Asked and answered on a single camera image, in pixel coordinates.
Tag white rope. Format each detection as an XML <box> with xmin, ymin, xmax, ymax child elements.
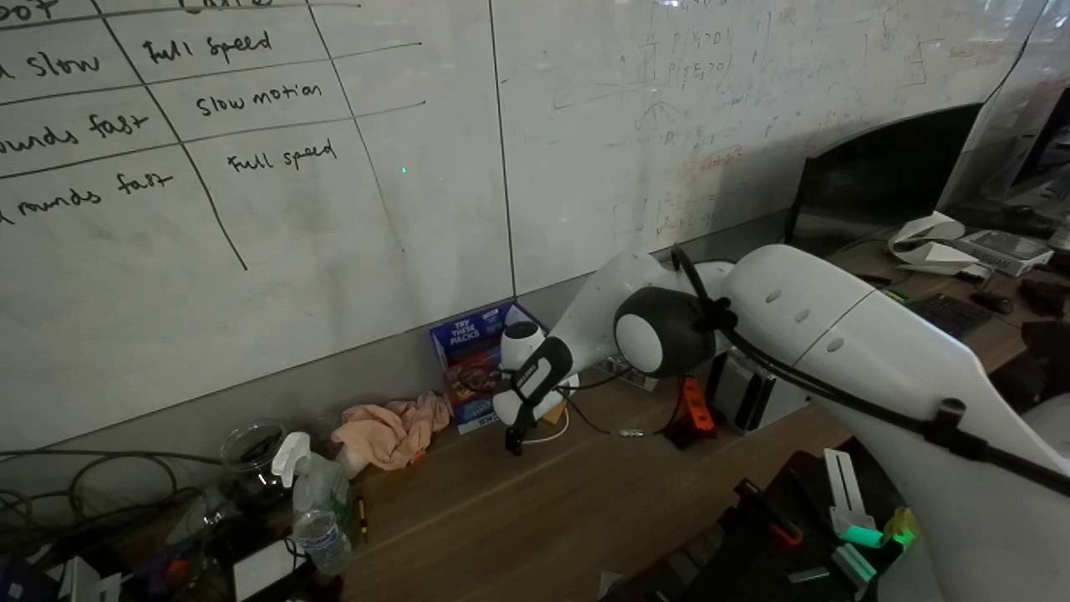
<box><xmin>516</xmin><ymin>400</ymin><xmax>577</xmax><ymax>451</ymax></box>

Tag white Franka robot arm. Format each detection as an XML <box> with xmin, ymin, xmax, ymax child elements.
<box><xmin>494</xmin><ymin>243</ymin><xmax>1070</xmax><ymax>602</ymax></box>

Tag blue cardboard box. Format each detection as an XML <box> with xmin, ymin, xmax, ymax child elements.
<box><xmin>428</xmin><ymin>302</ymin><xmax>528</xmax><ymax>435</ymax></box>

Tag grey battery box front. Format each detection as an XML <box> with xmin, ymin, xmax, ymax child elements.
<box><xmin>705</xmin><ymin>350</ymin><xmax>807</xmax><ymax>431</ymax></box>

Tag orange black power strip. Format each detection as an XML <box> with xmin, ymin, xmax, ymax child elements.
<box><xmin>665</xmin><ymin>377</ymin><xmax>717</xmax><ymax>447</ymax></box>

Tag pink cloth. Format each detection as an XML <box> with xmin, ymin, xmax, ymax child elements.
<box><xmin>332</xmin><ymin>395</ymin><xmax>452</xmax><ymax>474</ymax></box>

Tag clear spray bottle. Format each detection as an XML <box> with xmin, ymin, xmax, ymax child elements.
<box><xmin>272</xmin><ymin>431</ymin><xmax>354</xmax><ymax>536</ymax></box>

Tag plastic water bottle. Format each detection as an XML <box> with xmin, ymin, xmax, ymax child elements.
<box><xmin>290</xmin><ymin>507</ymin><xmax>353</xmax><ymax>574</ymax></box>

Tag white green tool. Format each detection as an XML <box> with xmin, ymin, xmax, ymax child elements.
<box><xmin>824</xmin><ymin>447</ymin><xmax>920</xmax><ymax>593</ymax></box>

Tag crumpled white paper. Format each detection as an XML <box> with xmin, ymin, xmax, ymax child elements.
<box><xmin>886</xmin><ymin>211</ymin><xmax>1052</xmax><ymax>276</ymax></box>

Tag whiteboard on wall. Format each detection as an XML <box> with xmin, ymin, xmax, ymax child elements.
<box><xmin>0</xmin><ymin>0</ymin><xmax>1068</xmax><ymax>447</ymax></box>

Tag black cables on left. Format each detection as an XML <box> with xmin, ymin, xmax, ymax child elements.
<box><xmin>0</xmin><ymin>446</ymin><xmax>256</xmax><ymax>550</ymax></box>

